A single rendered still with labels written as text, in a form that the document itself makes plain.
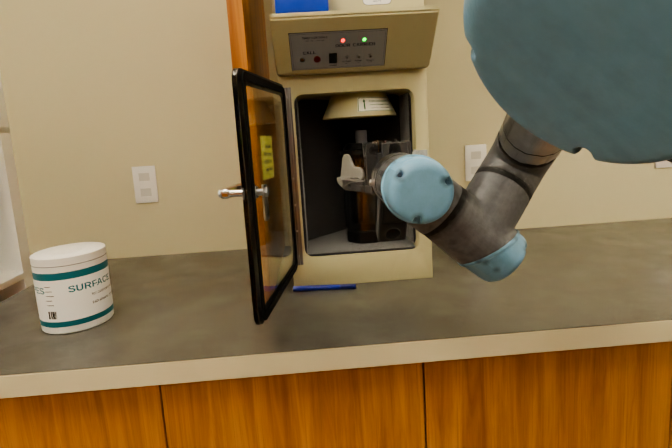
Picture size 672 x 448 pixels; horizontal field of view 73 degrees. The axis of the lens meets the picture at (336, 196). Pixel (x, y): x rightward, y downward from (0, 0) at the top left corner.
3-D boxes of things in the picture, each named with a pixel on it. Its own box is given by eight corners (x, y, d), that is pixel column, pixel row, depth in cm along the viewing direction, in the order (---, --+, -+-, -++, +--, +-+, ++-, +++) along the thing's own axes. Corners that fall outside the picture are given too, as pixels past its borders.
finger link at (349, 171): (337, 153, 83) (371, 152, 76) (339, 185, 84) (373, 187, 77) (323, 154, 81) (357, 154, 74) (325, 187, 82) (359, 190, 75)
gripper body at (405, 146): (405, 140, 76) (422, 141, 64) (407, 191, 77) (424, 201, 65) (359, 143, 76) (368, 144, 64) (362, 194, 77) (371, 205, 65)
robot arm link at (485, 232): (554, 212, 55) (487, 156, 54) (512, 289, 52) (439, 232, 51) (513, 219, 62) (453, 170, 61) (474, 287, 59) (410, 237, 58)
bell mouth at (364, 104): (321, 120, 117) (320, 99, 116) (389, 116, 118) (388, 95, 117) (323, 118, 99) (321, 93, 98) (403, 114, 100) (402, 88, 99)
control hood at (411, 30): (276, 76, 96) (273, 27, 95) (427, 68, 98) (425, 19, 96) (272, 69, 85) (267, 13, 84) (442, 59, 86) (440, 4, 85)
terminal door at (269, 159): (297, 269, 101) (283, 85, 95) (259, 329, 71) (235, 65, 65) (294, 269, 101) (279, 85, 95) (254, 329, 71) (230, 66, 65)
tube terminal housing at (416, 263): (296, 258, 128) (274, -31, 117) (410, 249, 129) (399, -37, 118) (293, 288, 103) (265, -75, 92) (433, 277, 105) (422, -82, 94)
